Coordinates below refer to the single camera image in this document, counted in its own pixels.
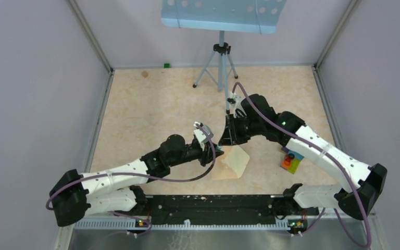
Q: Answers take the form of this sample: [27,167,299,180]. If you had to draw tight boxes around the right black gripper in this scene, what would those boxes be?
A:
[220,113,264,146]

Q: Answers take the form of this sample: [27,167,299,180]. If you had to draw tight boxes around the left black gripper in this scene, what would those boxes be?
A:
[169,140,224,167]

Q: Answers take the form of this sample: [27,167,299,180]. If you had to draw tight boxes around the cream letter paper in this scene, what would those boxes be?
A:
[221,146,250,179]

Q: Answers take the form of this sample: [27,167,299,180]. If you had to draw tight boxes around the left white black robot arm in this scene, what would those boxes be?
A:
[46,134,224,227]

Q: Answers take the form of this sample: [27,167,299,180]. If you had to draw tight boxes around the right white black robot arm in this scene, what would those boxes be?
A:
[219,94,388,220]

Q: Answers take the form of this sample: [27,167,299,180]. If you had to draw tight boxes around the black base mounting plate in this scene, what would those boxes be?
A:
[128,195,296,226]

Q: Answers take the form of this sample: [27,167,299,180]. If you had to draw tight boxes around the colourful toy block stack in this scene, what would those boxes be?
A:
[280,147,304,174]

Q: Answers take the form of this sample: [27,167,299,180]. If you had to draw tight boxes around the grey tripod stand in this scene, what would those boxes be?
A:
[192,30,239,115]

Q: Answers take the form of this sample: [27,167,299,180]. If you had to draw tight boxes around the blue music stand tray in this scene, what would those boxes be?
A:
[161,0,287,34]

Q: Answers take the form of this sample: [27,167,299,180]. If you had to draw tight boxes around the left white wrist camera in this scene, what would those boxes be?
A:
[194,121,214,150]

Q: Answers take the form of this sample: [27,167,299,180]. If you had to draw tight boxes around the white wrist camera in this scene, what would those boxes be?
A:
[194,121,214,150]
[227,96,243,107]

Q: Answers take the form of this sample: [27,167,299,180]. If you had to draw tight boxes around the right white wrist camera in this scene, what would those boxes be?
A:
[227,96,243,107]

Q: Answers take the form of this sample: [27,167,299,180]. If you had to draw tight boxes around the grey slotted cable duct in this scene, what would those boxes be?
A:
[74,218,290,230]

